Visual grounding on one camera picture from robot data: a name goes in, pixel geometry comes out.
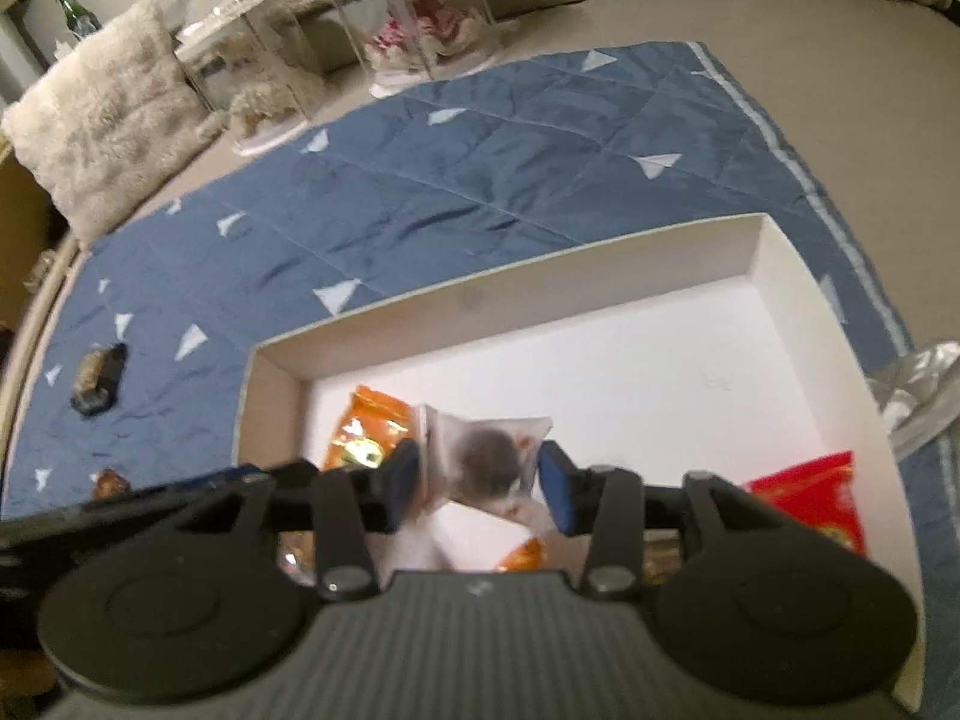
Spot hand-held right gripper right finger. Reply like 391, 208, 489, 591
537, 441, 758, 601

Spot black snack packet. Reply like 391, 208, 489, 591
69, 343, 128, 415

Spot orange snack bag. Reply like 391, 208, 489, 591
277, 385, 547, 587

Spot green glass bottle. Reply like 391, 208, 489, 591
54, 0, 102, 42

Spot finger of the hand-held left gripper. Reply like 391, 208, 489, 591
0, 467, 272, 568

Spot white cardboard box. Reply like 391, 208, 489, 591
229, 212, 922, 713

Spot fluffy beige pillow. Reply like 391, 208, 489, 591
2, 0, 226, 241

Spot clear case with beige figure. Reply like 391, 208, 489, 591
174, 0, 325, 158

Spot small white snack packet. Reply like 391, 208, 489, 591
414, 403, 556, 518

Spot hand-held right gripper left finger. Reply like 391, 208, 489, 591
169, 441, 422, 601

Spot crumpled silver plastic wrap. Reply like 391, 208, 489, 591
862, 341, 960, 458

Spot red candy packet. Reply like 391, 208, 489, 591
742, 450, 869, 557

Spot blue quilted mat white triangles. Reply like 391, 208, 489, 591
0, 41, 960, 720

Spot clear case with pink doll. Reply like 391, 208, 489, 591
315, 0, 518, 98

